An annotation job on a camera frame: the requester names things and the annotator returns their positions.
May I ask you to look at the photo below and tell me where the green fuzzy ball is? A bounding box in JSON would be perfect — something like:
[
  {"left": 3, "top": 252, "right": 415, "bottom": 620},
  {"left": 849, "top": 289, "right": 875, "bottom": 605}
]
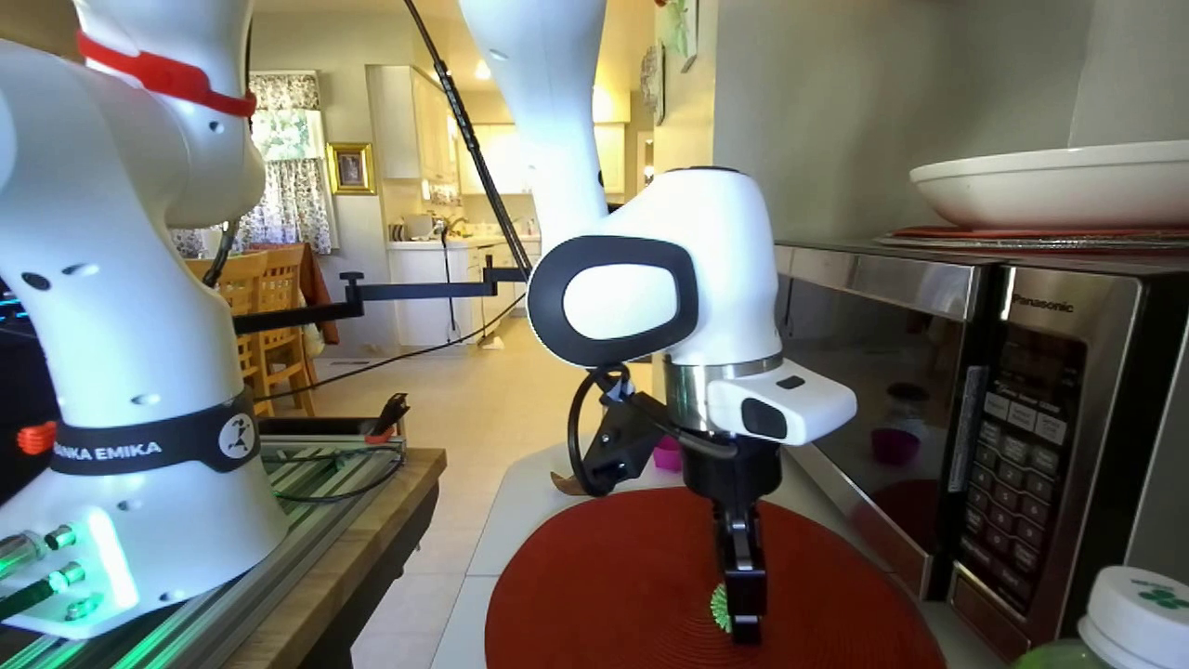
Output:
[{"left": 709, "top": 584, "right": 730, "bottom": 635}]

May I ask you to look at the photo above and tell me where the white bowl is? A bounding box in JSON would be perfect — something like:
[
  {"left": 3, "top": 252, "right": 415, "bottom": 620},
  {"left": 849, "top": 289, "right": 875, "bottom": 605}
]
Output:
[{"left": 911, "top": 136, "right": 1189, "bottom": 226}]

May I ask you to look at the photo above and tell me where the stainless steel microwave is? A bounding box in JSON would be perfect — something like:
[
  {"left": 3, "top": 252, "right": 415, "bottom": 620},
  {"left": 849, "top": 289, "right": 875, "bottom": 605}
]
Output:
[{"left": 776, "top": 244, "right": 1189, "bottom": 657}]

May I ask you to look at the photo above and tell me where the purple plastic cup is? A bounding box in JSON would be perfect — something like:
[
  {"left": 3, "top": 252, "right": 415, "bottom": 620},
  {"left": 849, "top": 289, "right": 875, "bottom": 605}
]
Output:
[{"left": 655, "top": 436, "right": 683, "bottom": 470}]

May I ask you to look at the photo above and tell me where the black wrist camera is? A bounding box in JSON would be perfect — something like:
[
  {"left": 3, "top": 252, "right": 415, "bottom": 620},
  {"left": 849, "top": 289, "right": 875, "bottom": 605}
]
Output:
[{"left": 565, "top": 363, "right": 675, "bottom": 499}]

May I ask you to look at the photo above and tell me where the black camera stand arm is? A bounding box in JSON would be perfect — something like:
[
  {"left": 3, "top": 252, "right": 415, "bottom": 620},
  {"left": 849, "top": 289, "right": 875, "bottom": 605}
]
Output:
[{"left": 233, "top": 260, "right": 531, "bottom": 333}]

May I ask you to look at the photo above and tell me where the round red placemat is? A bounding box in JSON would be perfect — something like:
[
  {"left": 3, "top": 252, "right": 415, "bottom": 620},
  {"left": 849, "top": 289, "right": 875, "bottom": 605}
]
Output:
[{"left": 482, "top": 488, "right": 944, "bottom": 669}]

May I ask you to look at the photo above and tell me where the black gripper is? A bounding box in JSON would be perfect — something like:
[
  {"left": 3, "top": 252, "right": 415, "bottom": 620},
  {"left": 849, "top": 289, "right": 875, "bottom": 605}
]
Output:
[{"left": 680, "top": 436, "right": 780, "bottom": 644}]

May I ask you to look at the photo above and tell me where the green plastic bottle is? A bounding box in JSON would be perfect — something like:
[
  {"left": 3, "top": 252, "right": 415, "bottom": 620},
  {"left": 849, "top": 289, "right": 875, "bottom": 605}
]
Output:
[{"left": 1010, "top": 564, "right": 1189, "bottom": 669}]

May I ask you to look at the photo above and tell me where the brown wooden piece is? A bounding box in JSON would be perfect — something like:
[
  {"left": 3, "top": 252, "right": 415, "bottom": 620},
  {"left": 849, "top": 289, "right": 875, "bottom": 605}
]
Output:
[{"left": 550, "top": 470, "right": 588, "bottom": 495}]

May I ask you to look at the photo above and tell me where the wooden chair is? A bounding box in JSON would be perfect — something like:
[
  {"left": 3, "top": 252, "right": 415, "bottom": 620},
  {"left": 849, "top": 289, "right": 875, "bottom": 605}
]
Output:
[{"left": 188, "top": 244, "right": 313, "bottom": 415}]

